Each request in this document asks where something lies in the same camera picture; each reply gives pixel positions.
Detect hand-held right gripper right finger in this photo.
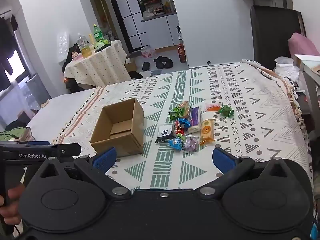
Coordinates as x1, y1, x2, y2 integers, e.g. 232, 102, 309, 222
200, 147, 288, 197

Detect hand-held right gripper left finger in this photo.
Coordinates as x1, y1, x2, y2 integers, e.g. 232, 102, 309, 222
35, 147, 132, 197

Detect green round snack packet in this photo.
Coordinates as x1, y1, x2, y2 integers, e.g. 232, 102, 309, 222
218, 104, 234, 117

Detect person's left hand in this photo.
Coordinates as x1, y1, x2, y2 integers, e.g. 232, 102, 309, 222
0, 183, 26, 227

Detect green clothing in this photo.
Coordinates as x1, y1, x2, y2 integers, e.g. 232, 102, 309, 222
0, 126, 32, 142

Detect yellow cookie packet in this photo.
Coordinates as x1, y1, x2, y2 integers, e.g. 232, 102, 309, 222
199, 119, 216, 145

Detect white bed sheet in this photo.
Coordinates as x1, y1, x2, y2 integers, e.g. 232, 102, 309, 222
26, 87, 98, 140

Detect clear purple snack packet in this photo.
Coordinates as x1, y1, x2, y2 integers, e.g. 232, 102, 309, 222
183, 135, 200, 153

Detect white snack packet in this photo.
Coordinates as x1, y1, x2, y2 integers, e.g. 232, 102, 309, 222
187, 112, 213, 134

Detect blue round snack packet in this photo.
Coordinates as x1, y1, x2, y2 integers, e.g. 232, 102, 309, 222
168, 134, 185, 151

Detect long purple snack packet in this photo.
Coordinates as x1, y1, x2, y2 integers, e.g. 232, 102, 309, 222
190, 106, 200, 127

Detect orange snack packet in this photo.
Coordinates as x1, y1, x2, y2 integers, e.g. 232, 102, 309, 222
205, 100, 220, 112

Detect red snack packet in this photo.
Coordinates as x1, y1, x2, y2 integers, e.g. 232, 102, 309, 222
174, 121, 187, 135

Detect blue square snack packet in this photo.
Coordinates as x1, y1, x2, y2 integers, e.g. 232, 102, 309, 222
177, 117, 192, 129

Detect black snack packet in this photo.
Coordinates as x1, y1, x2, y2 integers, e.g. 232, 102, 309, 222
155, 124, 177, 144

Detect green crinkled snack packet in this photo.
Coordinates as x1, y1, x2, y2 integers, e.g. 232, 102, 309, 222
169, 106, 185, 122

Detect table with dotted tablecloth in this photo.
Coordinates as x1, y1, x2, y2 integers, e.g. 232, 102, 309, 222
63, 40, 128, 90

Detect black bag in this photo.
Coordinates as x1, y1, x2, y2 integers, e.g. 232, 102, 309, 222
61, 46, 75, 93

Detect yellow drink bottle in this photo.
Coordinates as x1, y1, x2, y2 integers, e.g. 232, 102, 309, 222
76, 32, 92, 58

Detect dark hanging clothes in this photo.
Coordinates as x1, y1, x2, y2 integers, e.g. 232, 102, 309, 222
0, 15, 19, 85

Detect green food container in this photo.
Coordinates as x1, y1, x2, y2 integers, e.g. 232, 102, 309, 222
92, 40, 110, 52

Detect white clothes pile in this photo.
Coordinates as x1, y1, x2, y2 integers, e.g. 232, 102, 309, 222
274, 56, 304, 80

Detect red bottle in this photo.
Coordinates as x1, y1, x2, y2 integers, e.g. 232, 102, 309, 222
177, 43, 187, 63

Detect pink plastic bag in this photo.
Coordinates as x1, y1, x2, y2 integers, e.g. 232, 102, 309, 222
141, 45, 155, 58

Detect green soda bottle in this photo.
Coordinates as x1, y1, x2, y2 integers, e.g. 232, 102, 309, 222
93, 24, 104, 43

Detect white desk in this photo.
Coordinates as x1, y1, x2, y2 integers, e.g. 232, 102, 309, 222
294, 54, 320, 100

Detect black framed glass door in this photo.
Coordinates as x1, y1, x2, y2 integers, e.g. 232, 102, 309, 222
107, 0, 148, 53

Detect white kitchen cabinet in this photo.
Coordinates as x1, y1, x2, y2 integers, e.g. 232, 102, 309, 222
141, 14, 179, 49

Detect pink pillow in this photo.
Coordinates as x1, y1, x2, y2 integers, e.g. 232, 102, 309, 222
287, 32, 320, 57

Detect cluttered kitchen shelf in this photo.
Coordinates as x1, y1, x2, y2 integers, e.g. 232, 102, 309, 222
135, 0, 177, 19

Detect white plastic wall hanging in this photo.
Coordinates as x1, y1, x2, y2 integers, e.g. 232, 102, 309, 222
57, 31, 70, 63

